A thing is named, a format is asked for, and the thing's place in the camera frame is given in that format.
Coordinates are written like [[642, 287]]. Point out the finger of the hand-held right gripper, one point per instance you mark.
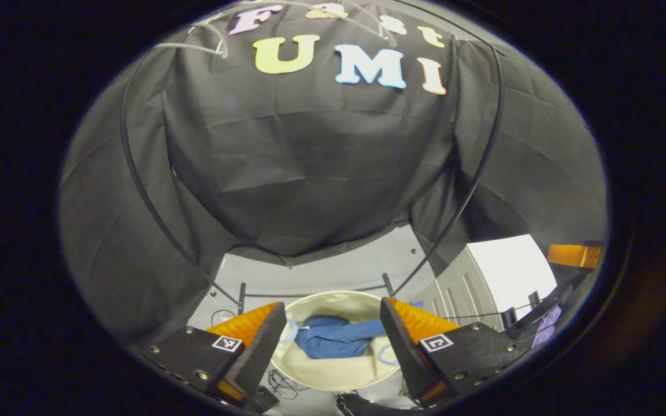
[[573, 256]]

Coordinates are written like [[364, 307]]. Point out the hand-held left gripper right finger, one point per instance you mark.
[[405, 352]]

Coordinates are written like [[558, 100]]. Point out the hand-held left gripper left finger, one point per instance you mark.
[[261, 352]]

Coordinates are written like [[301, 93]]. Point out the cream laundry hamper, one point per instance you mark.
[[333, 372]]

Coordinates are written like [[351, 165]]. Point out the black clothes rack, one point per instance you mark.
[[136, 179]]

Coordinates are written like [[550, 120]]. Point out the white plastic hanger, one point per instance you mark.
[[217, 41]]

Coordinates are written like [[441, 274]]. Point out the purple cloth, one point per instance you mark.
[[548, 326]]

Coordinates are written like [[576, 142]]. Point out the white cabinet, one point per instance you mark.
[[506, 271]]

